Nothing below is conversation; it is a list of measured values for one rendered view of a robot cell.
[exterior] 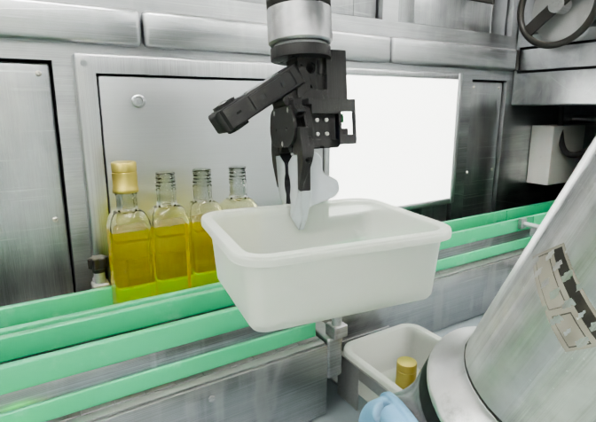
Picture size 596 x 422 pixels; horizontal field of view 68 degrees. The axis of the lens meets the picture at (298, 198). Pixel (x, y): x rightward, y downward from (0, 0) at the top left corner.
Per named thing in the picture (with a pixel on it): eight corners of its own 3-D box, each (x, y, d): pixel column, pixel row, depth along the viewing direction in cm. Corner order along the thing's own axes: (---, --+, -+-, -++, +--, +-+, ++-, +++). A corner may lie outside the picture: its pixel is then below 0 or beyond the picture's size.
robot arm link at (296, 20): (281, -4, 47) (255, 19, 54) (284, 41, 47) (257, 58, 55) (343, 3, 50) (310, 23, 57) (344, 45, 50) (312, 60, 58)
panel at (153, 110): (445, 200, 123) (454, 74, 116) (454, 203, 121) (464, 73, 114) (91, 257, 77) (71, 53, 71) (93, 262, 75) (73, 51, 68)
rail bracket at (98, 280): (113, 318, 77) (105, 245, 75) (120, 336, 72) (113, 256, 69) (87, 324, 75) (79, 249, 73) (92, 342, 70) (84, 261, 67)
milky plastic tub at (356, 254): (458, 313, 44) (466, 229, 43) (242, 363, 36) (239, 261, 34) (365, 258, 60) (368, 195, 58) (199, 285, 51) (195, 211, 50)
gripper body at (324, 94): (358, 149, 52) (354, 43, 51) (291, 152, 48) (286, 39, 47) (326, 151, 59) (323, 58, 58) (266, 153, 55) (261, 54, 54)
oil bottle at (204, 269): (218, 312, 79) (213, 194, 74) (230, 325, 74) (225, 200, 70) (186, 320, 76) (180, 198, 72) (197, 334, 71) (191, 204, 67)
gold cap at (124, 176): (141, 189, 66) (138, 160, 65) (136, 193, 62) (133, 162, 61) (116, 190, 65) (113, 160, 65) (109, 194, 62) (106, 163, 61)
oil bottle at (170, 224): (186, 320, 76) (179, 198, 71) (197, 335, 71) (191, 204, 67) (152, 329, 73) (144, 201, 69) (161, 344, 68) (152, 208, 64)
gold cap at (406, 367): (420, 386, 76) (422, 363, 75) (405, 393, 74) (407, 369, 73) (405, 375, 79) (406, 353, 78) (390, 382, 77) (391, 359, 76)
